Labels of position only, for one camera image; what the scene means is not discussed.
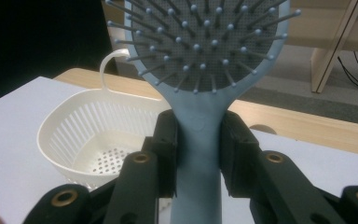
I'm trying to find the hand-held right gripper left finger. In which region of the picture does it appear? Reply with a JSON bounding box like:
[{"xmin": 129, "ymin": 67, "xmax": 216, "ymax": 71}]
[{"xmin": 141, "ymin": 108, "xmax": 180, "ymax": 200}]

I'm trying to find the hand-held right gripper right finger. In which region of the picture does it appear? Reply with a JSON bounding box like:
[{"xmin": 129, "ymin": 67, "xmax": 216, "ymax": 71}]
[{"xmin": 218, "ymin": 109, "xmax": 263, "ymax": 200}]

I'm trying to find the light blue hairbrush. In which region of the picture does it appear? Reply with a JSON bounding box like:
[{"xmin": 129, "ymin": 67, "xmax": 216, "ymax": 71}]
[{"xmin": 104, "ymin": 0, "xmax": 303, "ymax": 224}]

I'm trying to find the white plastic basket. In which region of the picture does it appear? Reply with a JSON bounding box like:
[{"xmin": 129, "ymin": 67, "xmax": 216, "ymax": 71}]
[{"xmin": 36, "ymin": 48, "xmax": 172, "ymax": 191}]

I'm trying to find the wooden table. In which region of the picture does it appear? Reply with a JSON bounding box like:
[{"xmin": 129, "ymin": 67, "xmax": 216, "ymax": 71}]
[{"xmin": 52, "ymin": 67, "xmax": 358, "ymax": 160}]

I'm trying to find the white table cover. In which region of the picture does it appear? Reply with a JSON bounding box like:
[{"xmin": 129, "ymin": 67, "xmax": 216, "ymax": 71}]
[{"xmin": 0, "ymin": 76, "xmax": 358, "ymax": 224}]

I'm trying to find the black curtain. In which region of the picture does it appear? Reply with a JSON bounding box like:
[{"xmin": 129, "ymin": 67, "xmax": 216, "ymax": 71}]
[{"xmin": 0, "ymin": 0, "xmax": 119, "ymax": 109}]

